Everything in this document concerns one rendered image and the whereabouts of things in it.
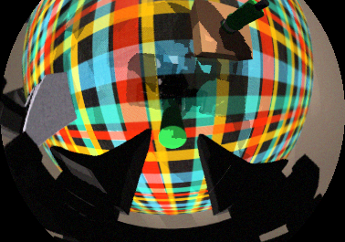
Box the tan block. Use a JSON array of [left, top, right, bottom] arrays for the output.
[[190, 0, 254, 61]]

